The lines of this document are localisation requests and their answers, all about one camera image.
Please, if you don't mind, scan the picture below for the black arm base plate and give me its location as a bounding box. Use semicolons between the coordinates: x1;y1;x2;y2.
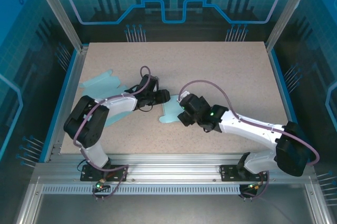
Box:
219;164;270;182
80;164;130;182

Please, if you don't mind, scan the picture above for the aluminium frame post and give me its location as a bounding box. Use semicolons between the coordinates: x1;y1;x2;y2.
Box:
264;0;318;52
28;0;90;52

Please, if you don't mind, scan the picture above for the light blue paper box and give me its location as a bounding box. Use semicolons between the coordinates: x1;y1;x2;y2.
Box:
158;94;185;125
78;69;130;128

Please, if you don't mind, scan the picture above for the small connector with green LED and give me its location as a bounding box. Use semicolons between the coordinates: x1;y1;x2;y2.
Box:
91;178;112;193
240;181;265;193

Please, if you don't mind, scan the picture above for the aluminium frame beam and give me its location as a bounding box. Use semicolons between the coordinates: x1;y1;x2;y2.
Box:
30;152;318;186

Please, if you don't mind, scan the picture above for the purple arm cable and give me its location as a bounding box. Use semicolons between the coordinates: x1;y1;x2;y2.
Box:
178;80;321;201
73;65;153;201

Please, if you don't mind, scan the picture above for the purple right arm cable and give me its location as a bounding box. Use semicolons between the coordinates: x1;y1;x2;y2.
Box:
178;80;321;201

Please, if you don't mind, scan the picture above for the slotted grey cable duct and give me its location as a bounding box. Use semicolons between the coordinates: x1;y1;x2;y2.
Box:
41;184;242;196

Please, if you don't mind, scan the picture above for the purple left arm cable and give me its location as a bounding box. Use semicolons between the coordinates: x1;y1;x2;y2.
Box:
73;65;153;201

